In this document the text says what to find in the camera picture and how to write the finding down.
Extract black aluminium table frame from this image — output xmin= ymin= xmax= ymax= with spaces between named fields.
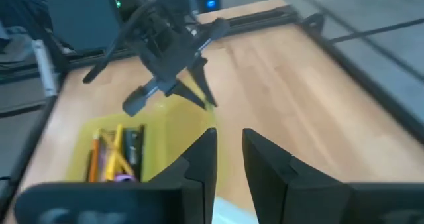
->
xmin=0 ymin=5 xmax=424 ymax=215

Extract yellow pen with cap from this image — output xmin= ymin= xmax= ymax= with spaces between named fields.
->
xmin=104 ymin=123 xmax=125 ymax=182

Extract black frame clamp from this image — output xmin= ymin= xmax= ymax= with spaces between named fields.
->
xmin=301 ymin=12 xmax=326 ymax=36

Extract black left camera cable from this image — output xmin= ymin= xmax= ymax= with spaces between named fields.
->
xmin=81 ymin=0 xmax=156 ymax=85

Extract dark grey cabinet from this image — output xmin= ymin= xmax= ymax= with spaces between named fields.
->
xmin=46 ymin=0 xmax=120 ymax=52

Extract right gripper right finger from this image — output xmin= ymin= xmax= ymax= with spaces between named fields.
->
xmin=241 ymin=127 xmax=424 ymax=224

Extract yellow translucent supply box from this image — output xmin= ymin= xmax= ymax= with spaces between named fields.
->
xmin=64 ymin=84 xmax=229 ymax=198

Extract cream pencil pink eraser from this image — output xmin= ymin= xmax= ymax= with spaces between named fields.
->
xmin=99 ymin=131 xmax=135 ymax=177

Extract white cylindrical post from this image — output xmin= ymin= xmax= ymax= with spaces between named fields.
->
xmin=32 ymin=39 xmax=58 ymax=98

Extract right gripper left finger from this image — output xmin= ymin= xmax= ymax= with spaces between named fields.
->
xmin=15 ymin=127 xmax=218 ymax=224

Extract orange pencil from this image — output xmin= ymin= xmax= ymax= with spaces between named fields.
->
xmin=86 ymin=130 xmax=102 ymax=183

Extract black pen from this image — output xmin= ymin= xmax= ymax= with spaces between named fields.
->
xmin=124 ymin=125 xmax=146 ymax=182

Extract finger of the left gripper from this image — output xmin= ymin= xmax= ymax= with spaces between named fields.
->
xmin=164 ymin=79 xmax=207 ymax=111
xmin=187 ymin=56 xmax=219 ymax=108

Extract purple scissors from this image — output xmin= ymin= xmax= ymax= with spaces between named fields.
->
xmin=98 ymin=143 xmax=137 ymax=184

